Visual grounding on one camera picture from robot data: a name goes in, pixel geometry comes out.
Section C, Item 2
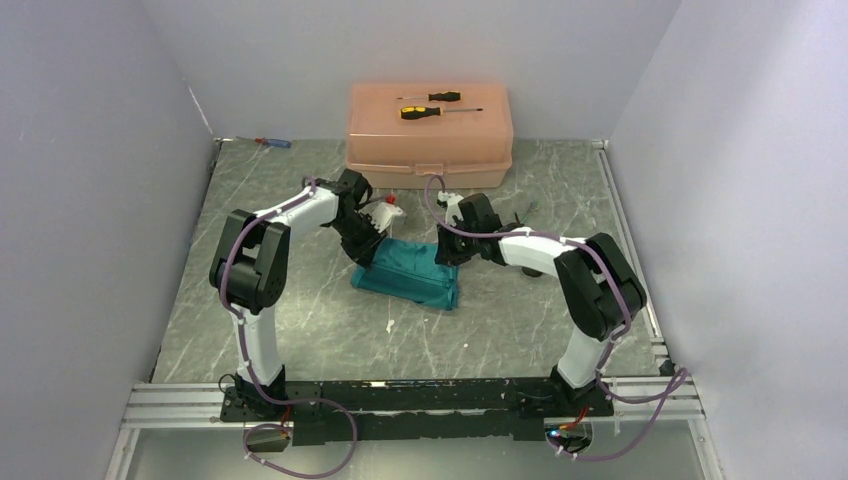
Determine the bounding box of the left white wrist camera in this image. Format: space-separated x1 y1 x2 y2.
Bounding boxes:
369 193 407 234

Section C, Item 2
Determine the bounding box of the red-blue screwdriver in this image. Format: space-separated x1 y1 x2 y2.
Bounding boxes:
235 136 292 149

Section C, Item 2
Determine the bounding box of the large yellow-black screwdriver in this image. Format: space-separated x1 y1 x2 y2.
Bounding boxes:
399 106 483 121

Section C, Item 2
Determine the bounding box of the pink plastic toolbox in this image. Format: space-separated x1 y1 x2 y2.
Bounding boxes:
346 82 514 189

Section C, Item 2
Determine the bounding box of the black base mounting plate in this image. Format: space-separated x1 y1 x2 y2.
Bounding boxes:
220 377 614 446

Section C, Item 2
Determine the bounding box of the teal cloth napkin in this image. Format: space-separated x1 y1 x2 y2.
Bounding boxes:
350 238 459 311

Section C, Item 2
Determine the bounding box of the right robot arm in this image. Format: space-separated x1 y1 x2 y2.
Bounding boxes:
435 191 648 415

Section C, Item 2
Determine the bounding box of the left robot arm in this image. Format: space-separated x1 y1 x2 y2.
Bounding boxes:
209 169 405 420

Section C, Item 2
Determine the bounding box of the black spoon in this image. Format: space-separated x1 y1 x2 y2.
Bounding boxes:
521 267 543 278

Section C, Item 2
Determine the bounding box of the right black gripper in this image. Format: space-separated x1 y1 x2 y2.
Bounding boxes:
435 217 480 267

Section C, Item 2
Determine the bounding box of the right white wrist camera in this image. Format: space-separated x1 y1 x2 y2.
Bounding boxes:
437 190 464 227

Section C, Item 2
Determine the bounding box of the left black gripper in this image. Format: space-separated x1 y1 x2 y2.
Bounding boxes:
330 213 389 271

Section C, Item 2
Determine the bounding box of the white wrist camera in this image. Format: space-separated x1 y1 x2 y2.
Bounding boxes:
369 193 407 234
437 190 464 227

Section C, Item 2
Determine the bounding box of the small yellow-black screwdriver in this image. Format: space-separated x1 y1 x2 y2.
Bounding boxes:
397 91 462 103

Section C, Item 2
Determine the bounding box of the aluminium frame rail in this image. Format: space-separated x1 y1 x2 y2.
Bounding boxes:
106 377 725 479

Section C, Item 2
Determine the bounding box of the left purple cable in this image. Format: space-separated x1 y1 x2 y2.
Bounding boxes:
218 175 359 477

